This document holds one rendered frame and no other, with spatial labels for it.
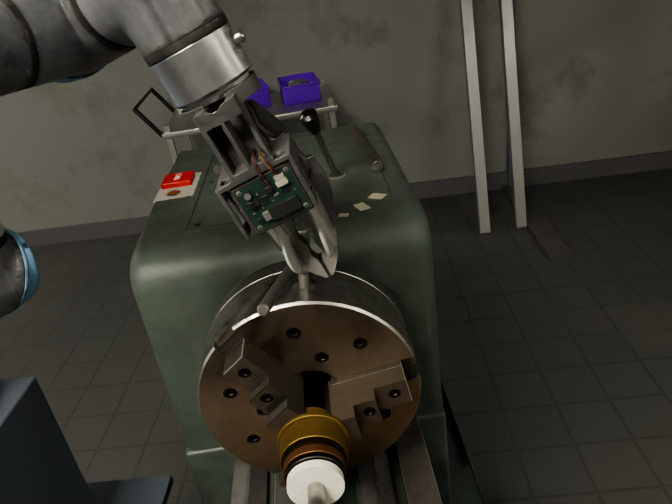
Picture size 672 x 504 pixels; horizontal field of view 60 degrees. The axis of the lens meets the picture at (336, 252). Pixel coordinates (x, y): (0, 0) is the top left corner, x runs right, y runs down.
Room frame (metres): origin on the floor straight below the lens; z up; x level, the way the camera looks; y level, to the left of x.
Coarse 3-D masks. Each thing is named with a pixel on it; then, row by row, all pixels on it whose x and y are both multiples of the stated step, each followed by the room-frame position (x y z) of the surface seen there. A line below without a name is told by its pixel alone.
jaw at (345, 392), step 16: (384, 368) 0.63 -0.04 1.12; (400, 368) 0.62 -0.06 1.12; (336, 384) 0.63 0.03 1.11; (352, 384) 0.62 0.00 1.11; (368, 384) 0.61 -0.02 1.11; (384, 384) 0.60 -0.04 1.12; (400, 384) 0.60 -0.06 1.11; (336, 400) 0.59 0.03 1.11; (352, 400) 0.59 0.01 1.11; (368, 400) 0.58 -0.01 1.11; (384, 400) 0.60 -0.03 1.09; (400, 400) 0.60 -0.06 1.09; (336, 416) 0.56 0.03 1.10; (352, 416) 0.56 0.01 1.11; (368, 416) 0.58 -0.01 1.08; (352, 432) 0.56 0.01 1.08
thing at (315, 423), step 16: (304, 416) 0.55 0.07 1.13; (320, 416) 0.55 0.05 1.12; (288, 432) 0.54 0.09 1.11; (304, 432) 0.53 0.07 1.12; (320, 432) 0.53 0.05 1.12; (336, 432) 0.53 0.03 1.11; (288, 448) 0.52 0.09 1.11; (304, 448) 0.51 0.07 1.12; (320, 448) 0.50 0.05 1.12; (336, 448) 0.52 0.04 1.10; (288, 464) 0.50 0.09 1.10; (336, 464) 0.49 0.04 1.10
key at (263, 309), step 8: (304, 224) 0.72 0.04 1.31; (288, 272) 0.56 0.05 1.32; (280, 280) 0.53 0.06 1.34; (288, 280) 0.55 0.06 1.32; (272, 288) 0.50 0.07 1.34; (280, 288) 0.51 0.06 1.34; (272, 296) 0.48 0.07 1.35; (264, 304) 0.45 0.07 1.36; (272, 304) 0.46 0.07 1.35; (264, 312) 0.45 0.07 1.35
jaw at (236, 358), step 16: (224, 336) 0.65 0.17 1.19; (240, 336) 0.64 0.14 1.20; (224, 352) 0.64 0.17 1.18; (240, 352) 0.61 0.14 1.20; (256, 352) 0.62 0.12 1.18; (224, 368) 0.61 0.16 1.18; (240, 368) 0.60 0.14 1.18; (256, 368) 0.60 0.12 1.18; (272, 368) 0.61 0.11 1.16; (288, 368) 0.64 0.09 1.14; (240, 384) 0.60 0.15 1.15; (256, 384) 0.60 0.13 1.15; (272, 384) 0.58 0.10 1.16; (288, 384) 0.60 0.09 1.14; (256, 400) 0.58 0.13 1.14; (272, 400) 0.58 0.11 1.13; (288, 400) 0.57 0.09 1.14; (272, 416) 0.56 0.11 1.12; (288, 416) 0.56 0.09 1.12
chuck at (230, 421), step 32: (256, 288) 0.70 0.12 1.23; (288, 288) 0.68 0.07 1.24; (320, 288) 0.67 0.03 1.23; (352, 288) 0.69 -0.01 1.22; (224, 320) 0.68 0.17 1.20; (256, 320) 0.64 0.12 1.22; (288, 320) 0.64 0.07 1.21; (320, 320) 0.64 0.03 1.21; (352, 320) 0.64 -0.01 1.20; (384, 320) 0.64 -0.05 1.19; (288, 352) 0.64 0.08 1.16; (320, 352) 0.64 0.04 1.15; (352, 352) 0.64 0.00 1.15; (384, 352) 0.64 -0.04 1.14; (224, 384) 0.64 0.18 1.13; (320, 384) 0.71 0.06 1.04; (416, 384) 0.64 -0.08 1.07; (224, 416) 0.64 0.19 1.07; (256, 416) 0.64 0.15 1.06; (384, 416) 0.64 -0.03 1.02; (224, 448) 0.64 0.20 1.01; (256, 448) 0.64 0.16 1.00; (352, 448) 0.64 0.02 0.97; (384, 448) 0.64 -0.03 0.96
